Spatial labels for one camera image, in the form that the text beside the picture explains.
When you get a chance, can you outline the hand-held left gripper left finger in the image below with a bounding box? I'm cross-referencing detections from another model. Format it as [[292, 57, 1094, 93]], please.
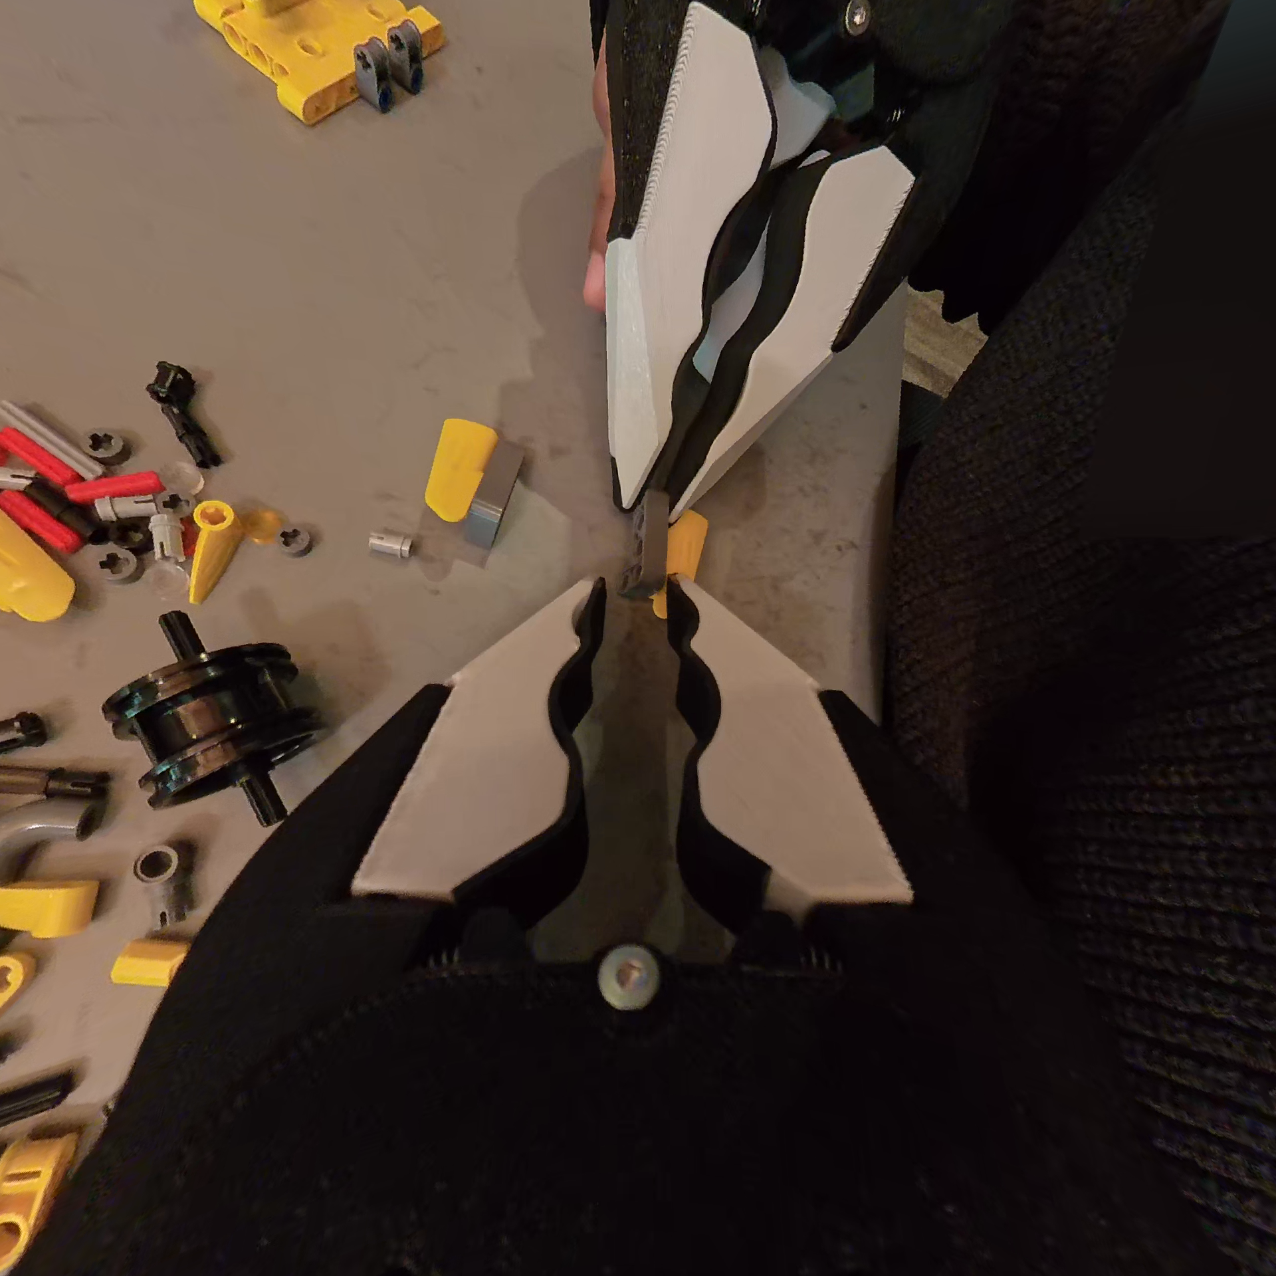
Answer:
[[349, 576, 609, 902]]

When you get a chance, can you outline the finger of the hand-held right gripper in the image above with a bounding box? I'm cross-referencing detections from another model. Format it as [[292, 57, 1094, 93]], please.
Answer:
[[604, 0, 778, 515], [668, 143, 919, 515]]

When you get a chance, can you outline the pile of toy building pieces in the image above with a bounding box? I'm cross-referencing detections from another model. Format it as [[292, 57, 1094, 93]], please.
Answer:
[[0, 359, 323, 1242]]

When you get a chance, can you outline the small yellow brick assembly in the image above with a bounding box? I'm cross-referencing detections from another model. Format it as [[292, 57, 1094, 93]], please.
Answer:
[[192, 0, 448, 127]]

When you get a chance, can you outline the black toy wheel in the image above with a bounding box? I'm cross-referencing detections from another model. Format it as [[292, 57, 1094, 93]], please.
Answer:
[[101, 610, 326, 830]]

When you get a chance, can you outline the large yellow toy panel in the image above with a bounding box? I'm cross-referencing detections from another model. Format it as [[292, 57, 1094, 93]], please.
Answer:
[[0, 511, 78, 625]]

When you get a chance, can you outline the person's right hand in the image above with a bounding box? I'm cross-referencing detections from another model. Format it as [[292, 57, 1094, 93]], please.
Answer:
[[581, 57, 613, 317]]

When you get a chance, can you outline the yellow curved toy brick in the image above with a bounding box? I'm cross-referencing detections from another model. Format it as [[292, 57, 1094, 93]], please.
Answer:
[[423, 418, 501, 524], [651, 509, 712, 621]]

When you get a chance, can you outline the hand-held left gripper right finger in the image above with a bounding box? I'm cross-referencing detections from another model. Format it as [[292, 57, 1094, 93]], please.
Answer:
[[666, 576, 915, 912]]

